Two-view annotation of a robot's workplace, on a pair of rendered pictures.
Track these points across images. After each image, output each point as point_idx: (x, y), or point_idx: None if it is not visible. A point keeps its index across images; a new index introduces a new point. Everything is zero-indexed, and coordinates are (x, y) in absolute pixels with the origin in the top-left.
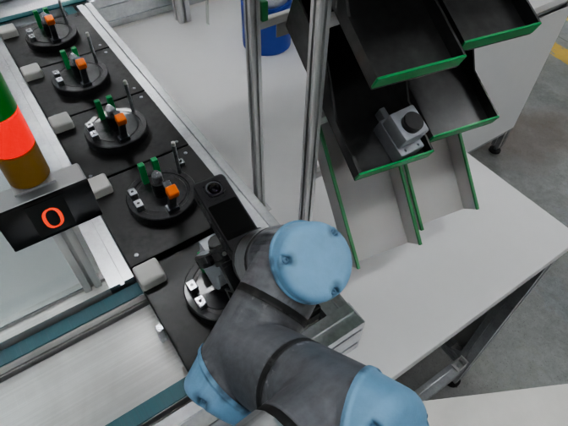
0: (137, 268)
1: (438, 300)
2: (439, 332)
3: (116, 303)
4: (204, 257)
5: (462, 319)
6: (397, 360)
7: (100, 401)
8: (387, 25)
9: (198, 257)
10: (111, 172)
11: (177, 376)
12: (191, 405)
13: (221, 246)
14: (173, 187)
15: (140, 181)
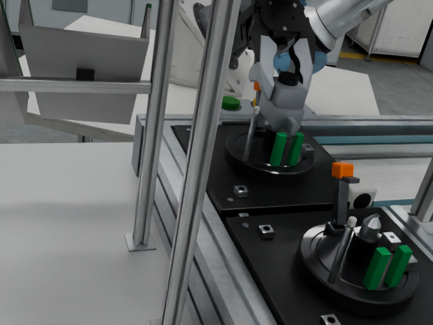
0: (371, 186)
1: (14, 162)
2: (42, 146)
3: (387, 202)
4: (308, 20)
5: (8, 146)
6: (101, 147)
7: (379, 171)
8: None
9: (312, 45)
10: None
11: None
12: (304, 124)
13: (296, 9)
14: (341, 163)
15: (400, 288)
